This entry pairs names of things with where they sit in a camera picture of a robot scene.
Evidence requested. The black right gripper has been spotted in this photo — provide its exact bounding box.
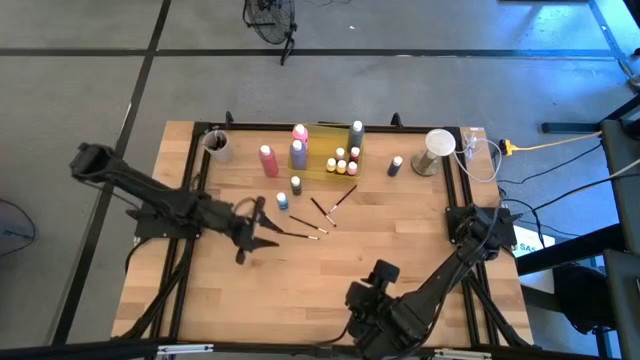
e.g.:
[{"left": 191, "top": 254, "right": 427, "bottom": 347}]
[{"left": 344, "top": 259, "right": 401, "bottom": 351}]

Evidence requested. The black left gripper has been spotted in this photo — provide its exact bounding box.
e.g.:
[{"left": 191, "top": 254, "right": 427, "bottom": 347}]
[{"left": 227, "top": 197, "right": 285, "bottom": 264}]

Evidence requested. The tall red paint bottle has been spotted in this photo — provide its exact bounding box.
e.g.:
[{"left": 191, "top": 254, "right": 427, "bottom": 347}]
[{"left": 258, "top": 144, "right": 280, "bottom": 179}]

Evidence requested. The tall lavender paint bottle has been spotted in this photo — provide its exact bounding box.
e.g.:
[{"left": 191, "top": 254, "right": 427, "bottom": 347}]
[{"left": 289, "top": 139, "right": 308, "bottom": 171}]

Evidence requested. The tall grey paint bottle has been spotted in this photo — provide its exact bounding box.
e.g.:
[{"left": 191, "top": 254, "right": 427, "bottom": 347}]
[{"left": 347, "top": 119, "right": 366, "bottom": 154}]

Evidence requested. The white cup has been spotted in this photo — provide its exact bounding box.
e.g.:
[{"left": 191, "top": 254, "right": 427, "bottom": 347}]
[{"left": 202, "top": 128, "right": 233, "bottom": 164}]

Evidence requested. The yellow translucent plastic bin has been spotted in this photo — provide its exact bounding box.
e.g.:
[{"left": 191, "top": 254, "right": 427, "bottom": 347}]
[{"left": 288, "top": 123, "right": 366, "bottom": 182}]

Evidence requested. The white printed sign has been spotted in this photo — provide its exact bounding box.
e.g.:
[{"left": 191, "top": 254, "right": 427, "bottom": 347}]
[{"left": 510, "top": 224, "right": 557, "bottom": 259}]

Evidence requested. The white dome-top metal stand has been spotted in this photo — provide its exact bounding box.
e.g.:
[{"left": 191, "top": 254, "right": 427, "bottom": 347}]
[{"left": 410, "top": 128, "right": 457, "bottom": 177}]

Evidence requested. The black chair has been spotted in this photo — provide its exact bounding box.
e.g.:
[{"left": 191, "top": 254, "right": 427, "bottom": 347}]
[{"left": 552, "top": 262, "right": 617, "bottom": 336}]

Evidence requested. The black floor fan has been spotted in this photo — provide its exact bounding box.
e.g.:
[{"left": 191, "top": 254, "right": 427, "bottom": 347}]
[{"left": 242, "top": 0, "right": 299, "bottom": 67}]

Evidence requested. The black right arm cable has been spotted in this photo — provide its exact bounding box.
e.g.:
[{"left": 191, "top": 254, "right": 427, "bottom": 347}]
[{"left": 299, "top": 319, "right": 354, "bottom": 349}]

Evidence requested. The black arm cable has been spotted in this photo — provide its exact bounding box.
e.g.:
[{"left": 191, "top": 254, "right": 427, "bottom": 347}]
[
  {"left": 299, "top": 319, "right": 354, "bottom": 349},
  {"left": 232, "top": 196, "right": 259, "bottom": 216}
]

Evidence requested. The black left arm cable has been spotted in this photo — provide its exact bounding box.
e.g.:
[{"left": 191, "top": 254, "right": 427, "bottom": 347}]
[{"left": 232, "top": 196, "right": 259, "bottom": 216}]

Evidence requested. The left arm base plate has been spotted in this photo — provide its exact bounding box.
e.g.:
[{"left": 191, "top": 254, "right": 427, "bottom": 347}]
[{"left": 134, "top": 202, "right": 204, "bottom": 240}]

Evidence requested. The silver metal bracket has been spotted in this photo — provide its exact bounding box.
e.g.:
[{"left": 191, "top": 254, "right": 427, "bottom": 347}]
[
  {"left": 157, "top": 343, "right": 215, "bottom": 356},
  {"left": 433, "top": 348, "right": 494, "bottom": 360}
]

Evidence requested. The black aluminium table frame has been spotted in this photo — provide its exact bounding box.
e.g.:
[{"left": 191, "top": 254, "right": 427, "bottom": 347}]
[{"left": 119, "top": 119, "right": 532, "bottom": 351}]

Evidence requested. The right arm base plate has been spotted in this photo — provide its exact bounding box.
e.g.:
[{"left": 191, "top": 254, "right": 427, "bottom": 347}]
[{"left": 446, "top": 203, "right": 518, "bottom": 247}]

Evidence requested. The white cable bundle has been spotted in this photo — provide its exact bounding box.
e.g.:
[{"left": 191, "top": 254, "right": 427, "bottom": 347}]
[{"left": 455, "top": 129, "right": 502, "bottom": 184}]

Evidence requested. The yellow power cord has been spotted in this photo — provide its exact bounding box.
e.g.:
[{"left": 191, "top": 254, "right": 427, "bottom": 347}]
[{"left": 498, "top": 130, "right": 604, "bottom": 154}]

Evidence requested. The black desk frame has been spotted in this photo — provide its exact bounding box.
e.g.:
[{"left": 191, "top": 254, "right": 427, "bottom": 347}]
[{"left": 514, "top": 107, "right": 640, "bottom": 360}]

